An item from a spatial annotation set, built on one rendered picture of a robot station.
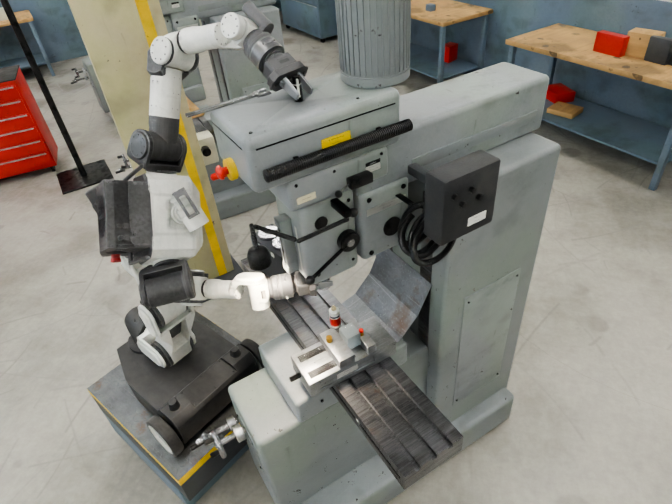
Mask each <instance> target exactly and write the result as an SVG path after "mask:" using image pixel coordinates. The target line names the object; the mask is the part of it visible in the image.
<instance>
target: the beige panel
mask: <svg viewBox="0 0 672 504"><path fill-rule="evenodd" d="M67 1H68V3H69V6H70V9H71V11H72V14H73V16H74V19H75V21H76V24H77V27H78V29H79V32H80V34H81V37H82V40H83V42H84V45H85V47H86V50H87V53H88V55H89V58H90V60H91V63H92V65H93V68H94V71H95V73H96V76H97V78H98V81H99V84H100V86H101V89H102V91H103V94H104V97H105V99H106V102H107V104H108V107H109V109H110V112H111V115H112V117H113V120H114V122H115V125H116V128H117V130H118V133H119V135H120V138H121V141H122V143H123V146H124V148H125V151H126V153H127V148H128V144H129V140H130V137H131V135H132V133H133V132H134V131H135V130H136V129H144V130H147V131H149V124H148V122H149V99H150V77H151V75H150V74H149V73H148V72H147V53H148V50H149V48H150V47H151V44H152V42H153V40H154V39H155V38H156V37H158V36H165V35H167V34H168V31H167V28H166V24H165V20H164V17H163V13H162V10H161V6H160V3H159V0H67ZM189 112H190V110H189V106H188V103H187V99H186V95H185V92H184V88H183V85H182V86H181V104H180V121H179V134H181V135H182V136H183V137H184V139H185V140H186V143H187V154H186V158H185V161H184V164H183V167H182V170H181V172H180V173H176V175H179V176H189V177H190V178H191V180H192V182H193V183H194V185H195V186H196V188H197V189H198V191H199V193H200V205H201V208H202V210H203V212H204V213H205V215H206V216H207V218H208V220H209V222H208V223H206V224H204V225H203V226H202V232H203V244H202V247H201V248H200V250H199V251H198V253H197V254H196V255H195V256H194V257H192V258H191V259H189V260H188V261H187V262H188V265H189V267H190V269H192V270H195V269H197V270H203V271H204V273H208V279H220V280H230V281H232V280H233V279H234V278H235V277H236V276H237V275H238V274H240V273H244V271H243V270H242V269H241V267H240V266H239V265H238V263H237V262H236V261H235V259H234V258H233V257H232V255H231V254H230V253H229V249H228V245H227V242H226V238H225V235H224V231H223V228H222V224H221V220H220V217H219V213H218V210H217V206H216V203H215V199H214V195H213V192H212V188H211V185H210V181H209V178H208V174H207V170H206V167H205V163H204V160H203V156H202V153H201V149H200V145H199V142H198V138H197V135H196V131H195V128H194V124H193V120H192V117H189V118H188V117H186V116H185V113H189Z"/></svg>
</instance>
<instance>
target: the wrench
mask: <svg viewBox="0 0 672 504"><path fill-rule="evenodd" d="M266 91H267V90H266V88H263V89H259V90H256V91H254V92H252V94H248V95H245V96H242V97H238V98H235V99H232V100H228V101H225V102H222V103H218V104H215V105H212V106H208V107H205V108H202V109H198V110H195V111H192V112H189V113H185V116H186V117H188V118H189V117H192V116H196V115H199V114H202V113H206V112H209V111H212V110H215V109H219V108H222V107H225V106H228V105H232V104H235V103H238V102H242V101H245V100H248V99H251V98H255V97H256V96H257V97H258V98H259V97H263V96H267V95H270V94H272V93H271V91H267V92H266Z"/></svg>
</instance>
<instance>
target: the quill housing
mask: <svg viewBox="0 0 672 504"><path fill-rule="evenodd" d="M342 194H343V195H342V197H341V198H338V199H339V200H341V201H342V202H343V203H344V204H345V205H347V206H348V207H349V208H350V209H351V208H354V202H353V191H352V190H351V189H350V190H347V191H345V192H342ZM275 197H276V196H275ZM334 198H337V197H335V196H332V197H330V198H327V199H325V200H322V201H320V202H317V203H315V204H312V205H310V206H307V207H305V208H302V209H300V210H297V211H291V210H289V209H288V208H287V207H286V206H285V205H284V204H283V203H282V202H281V201H280V200H279V199H278V198H277V197H276V202H277V208H278V213H279V215H280V214H283V213H286V214H287V215H288V216H289V217H290V219H291V225H292V231H293V237H296V238H297V239H298V238H301V237H304V236H306V235H307V234H310V233H312V232H314V231H317V230H319V229H321V228H323V227H325V226H327V225H330V224H332V223H334V222H336V221H339V220H341V219H343V218H344V217H343V216H342V215H340V214H339V213H338V212H337V211H336V210H335V209H333V208H332V207H331V202H330V200H332V199H334ZM347 229H352V230H354V231H355V232H356V230H355V217H354V218H352V217H349V222H346V223H343V224H341V225H339V226H337V227H335V228H333V229H330V230H328V231H326V232H323V233H321V234H319V235H317V236H315V237H313V238H311V239H308V240H305V241H304V242H302V243H297V241H296V242H294V243H295V249H296V254H297V260H298V266H299V271H300V272H301V273H302V275H303V276H304V277H305V278H306V277H307V276H312V275H313V274H315V273H316V272H317V271H318V270H319V269H320V268H321V267H322V266H323V265H324V264H325V263H326V262H327V261H328V260H329V259H330V258H331V257H332V256H333V255H334V254H335V253H336V252H337V251H338V250H340V249H341V248H339V247H338V245H337V239H338V237H339V235H340V234H341V233H342V232H343V231H344V230H347ZM357 260H358V259H357V247H356V248H355V249H353V250H352V251H350V252H344V251H343V252H342V253H341V254H340V255H339V256H338V257H337V258H336V259H335V260H334V261H333V262H332V263H331V264H329V265H328V266H327V267H326V268H325V269H324V270H323V271H322V272H321V273H320V274H319V275H318V276H317V277H316V278H315V282H314V284H317V283H319V282H322V281H324V280H326V279H328V278H330V277H332V276H334V275H337V274H339V273H341V272H343V271H345V270H347V269H349V268H351V267H353V266H355V265H356V263H357Z"/></svg>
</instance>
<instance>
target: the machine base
mask: <svg viewBox="0 0 672 504"><path fill-rule="evenodd" d="M513 401H514V395H513V394H512V393H511V392H510V391H509V390H508V389H507V388H506V387H504V388H502V389H501V390H499V391H498V392H496V393H495V394H493V395H492V396H490V397H489V398H487V399H486V400H484V401H483V402H481V403H480V404H478V405H477V406H475V407H474V408H472V409H471V410H469V411H468V412H466V413H465V414H463V415H462V416H460V417H459V418H457V419H456V420H454V421H453V422H451V423H452V424H453V426H454V427H455V428H456V429H457V430H458V431H459V432H460V433H461V434H462V435H463V443H462V450H463V449H465V448H466V447H467V446H469V445H470V444H472V443H473V442H475V441H476V440H477V439H479V438H480V437H482V436H483V435H485V434H486V433H487V432H489V431H490V430H492V429H493V428H495V427H496V426H497V425H499V424H500V423H502V422H503V421H505V420H506V419H507V418H509V416H510V413H511V409H512V405H513ZM462 450H461V451H462ZM406 489H407V488H406ZM406 489H405V490H406ZM405 490H404V489H403V488H402V486H401V485H400V484H399V482H398V481H397V479H396V478H395V477H394V475H393V474H392V473H391V471H390V470H389V469H388V467H387V466H386V465H385V463H384V462H383V461H382V459H381V458H380V456H379V455H378V454H376V455H375V456H373V457H372V458H370V459H369V460H367V461H365V462H364V463H362V464H361V465H359V466H358V467H356V468H355V469H353V470H352V471H350V472H348V473H347V474H345V475H344V476H342V477H341V478H339V479H338V480H336V481H335V482H333V483H332V484H330V485H328V486H327V487H325V488H324V489H322V490H321V491H319V492H318V493H316V494H315V495H313V496H312V497H310V498H308V499H307V500H305V501H304V502H302V503H301V504H386V503H387V502H389V501H390V500H392V499H393V498H395V497H396V496H397V495H399V494H400V493H402V492H403V491H405Z"/></svg>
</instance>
